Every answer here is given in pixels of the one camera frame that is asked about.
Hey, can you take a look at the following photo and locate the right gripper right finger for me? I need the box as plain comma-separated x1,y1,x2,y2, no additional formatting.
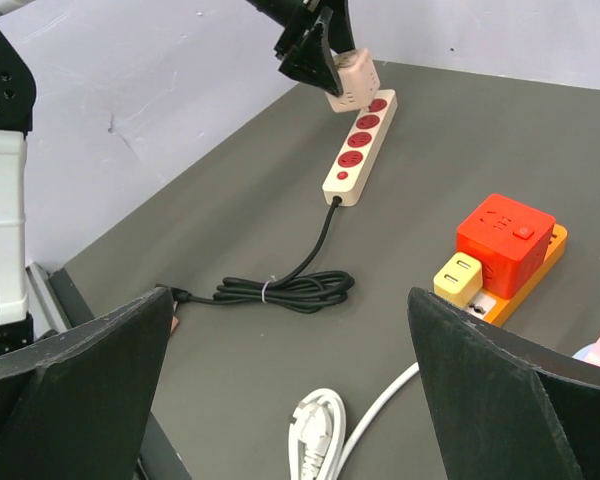
407,287,600,479

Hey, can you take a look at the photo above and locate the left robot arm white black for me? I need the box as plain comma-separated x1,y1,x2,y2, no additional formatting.
0,1,355,356

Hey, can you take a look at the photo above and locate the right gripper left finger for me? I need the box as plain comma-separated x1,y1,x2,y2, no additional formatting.
0,288,173,479

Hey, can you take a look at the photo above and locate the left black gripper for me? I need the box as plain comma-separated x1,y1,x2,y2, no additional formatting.
249,0,353,96

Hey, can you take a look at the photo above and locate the salmon pink plug adapter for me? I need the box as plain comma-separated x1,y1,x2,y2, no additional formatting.
170,316,180,335

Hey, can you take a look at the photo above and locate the orange power strip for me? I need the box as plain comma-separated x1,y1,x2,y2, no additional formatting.
464,224,568,327

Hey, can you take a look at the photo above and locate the yellow cube charger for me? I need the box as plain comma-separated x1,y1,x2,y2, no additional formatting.
433,252,483,308

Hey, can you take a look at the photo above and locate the black power strip cord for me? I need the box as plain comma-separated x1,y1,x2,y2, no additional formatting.
154,195,356,315

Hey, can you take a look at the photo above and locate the white cord with plug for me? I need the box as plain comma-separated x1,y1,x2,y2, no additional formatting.
287,359,421,480

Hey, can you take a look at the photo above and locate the blue round power socket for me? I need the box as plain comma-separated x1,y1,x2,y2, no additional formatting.
573,344,594,364

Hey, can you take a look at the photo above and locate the red plug adapter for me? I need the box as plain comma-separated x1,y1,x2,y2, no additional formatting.
456,193,556,299

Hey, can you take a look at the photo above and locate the pink cube adapter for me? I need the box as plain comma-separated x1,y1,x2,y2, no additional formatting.
326,48,380,113

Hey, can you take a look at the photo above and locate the beige red power strip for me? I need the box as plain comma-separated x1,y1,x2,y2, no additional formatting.
322,89,398,207

